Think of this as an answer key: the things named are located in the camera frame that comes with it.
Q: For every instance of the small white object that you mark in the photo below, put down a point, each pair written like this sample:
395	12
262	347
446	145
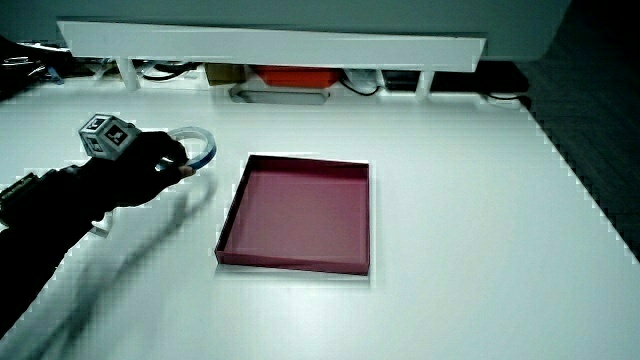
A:
101	227

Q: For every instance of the brown cardboard box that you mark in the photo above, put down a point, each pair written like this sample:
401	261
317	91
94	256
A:
224	73

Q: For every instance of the black box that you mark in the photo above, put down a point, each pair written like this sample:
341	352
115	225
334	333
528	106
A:
401	80

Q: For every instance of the person's right forearm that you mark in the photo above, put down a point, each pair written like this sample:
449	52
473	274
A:
35	235

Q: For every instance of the orange box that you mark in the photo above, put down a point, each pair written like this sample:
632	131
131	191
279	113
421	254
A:
298	76

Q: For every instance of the dark red shallow box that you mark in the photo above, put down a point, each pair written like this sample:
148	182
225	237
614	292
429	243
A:
300	215

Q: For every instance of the person's right hand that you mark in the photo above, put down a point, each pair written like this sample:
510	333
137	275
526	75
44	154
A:
131	175

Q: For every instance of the black equipment pile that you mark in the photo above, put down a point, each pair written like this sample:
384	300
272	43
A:
27	65

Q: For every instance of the white desk shelf riser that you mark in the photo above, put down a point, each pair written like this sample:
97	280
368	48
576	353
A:
280	47

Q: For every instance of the blue tape roll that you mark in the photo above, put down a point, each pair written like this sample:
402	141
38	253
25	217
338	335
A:
206	150

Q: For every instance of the grey flat device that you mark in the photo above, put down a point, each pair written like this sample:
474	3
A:
280	96

